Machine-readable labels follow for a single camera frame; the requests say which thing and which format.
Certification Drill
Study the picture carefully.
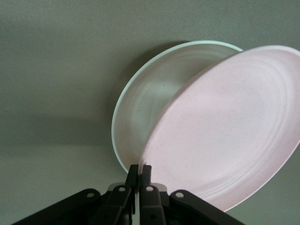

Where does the pink shallow bowl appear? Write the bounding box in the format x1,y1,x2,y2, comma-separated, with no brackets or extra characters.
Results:
138,45,300,213

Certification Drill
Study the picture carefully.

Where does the beige shallow bowl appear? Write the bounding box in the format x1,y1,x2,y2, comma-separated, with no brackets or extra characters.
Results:
111,40,244,174

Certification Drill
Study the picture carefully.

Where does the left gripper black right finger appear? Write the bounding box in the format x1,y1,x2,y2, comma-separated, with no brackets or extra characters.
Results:
139,165,165,225

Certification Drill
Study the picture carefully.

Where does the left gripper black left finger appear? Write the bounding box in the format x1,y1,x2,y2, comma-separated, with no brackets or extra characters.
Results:
95,165,139,225

